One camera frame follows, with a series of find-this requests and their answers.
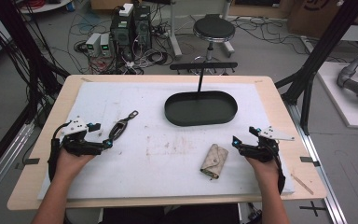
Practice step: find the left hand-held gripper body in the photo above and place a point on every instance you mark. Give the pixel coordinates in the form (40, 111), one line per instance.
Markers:
(74, 144)

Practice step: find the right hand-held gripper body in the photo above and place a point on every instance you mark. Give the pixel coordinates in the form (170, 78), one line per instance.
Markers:
(262, 152)

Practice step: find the beige key pouch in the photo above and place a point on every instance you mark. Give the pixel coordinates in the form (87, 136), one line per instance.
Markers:
(214, 161)

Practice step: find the black oval tray with hanger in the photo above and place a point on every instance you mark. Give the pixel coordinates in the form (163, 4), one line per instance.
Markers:
(200, 109)

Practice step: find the person's right hand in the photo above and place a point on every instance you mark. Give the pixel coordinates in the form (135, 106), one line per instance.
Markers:
(267, 171)

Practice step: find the person's left hand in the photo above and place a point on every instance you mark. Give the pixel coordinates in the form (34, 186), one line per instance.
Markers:
(70, 165)

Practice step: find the black tape strip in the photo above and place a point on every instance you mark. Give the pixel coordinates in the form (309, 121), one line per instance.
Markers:
(31, 161)
(309, 160)

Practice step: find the thin wooden stick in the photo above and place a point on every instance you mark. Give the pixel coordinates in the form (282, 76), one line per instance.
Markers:
(302, 184)

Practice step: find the white foam mat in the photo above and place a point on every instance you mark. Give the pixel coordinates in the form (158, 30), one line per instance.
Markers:
(155, 174)

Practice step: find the black tape cross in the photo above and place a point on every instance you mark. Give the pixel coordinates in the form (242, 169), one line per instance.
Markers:
(313, 208)

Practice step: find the grey power supply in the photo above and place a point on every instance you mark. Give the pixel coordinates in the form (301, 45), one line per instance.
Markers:
(105, 45)
(92, 43)

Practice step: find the person's dark trousers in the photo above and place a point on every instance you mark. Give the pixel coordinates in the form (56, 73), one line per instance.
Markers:
(167, 216)

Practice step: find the white platform board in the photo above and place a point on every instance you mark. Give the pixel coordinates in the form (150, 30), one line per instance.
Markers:
(348, 112)

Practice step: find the black computer tower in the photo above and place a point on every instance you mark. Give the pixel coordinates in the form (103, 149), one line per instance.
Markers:
(121, 34)
(142, 28)

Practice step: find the black round stool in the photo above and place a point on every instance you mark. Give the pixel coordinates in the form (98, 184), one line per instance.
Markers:
(213, 28)

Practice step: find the white table leg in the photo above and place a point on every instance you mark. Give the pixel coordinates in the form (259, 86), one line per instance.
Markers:
(174, 37)

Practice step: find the white box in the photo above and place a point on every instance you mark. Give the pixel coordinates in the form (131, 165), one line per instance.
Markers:
(126, 9)

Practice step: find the cardboard box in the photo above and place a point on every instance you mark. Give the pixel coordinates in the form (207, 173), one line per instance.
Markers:
(304, 15)

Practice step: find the aluminium rail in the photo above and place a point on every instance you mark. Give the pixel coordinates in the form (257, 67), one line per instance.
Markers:
(6, 161)
(320, 174)

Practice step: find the black metal frame stand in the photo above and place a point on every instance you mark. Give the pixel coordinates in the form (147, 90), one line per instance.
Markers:
(323, 46)
(21, 53)

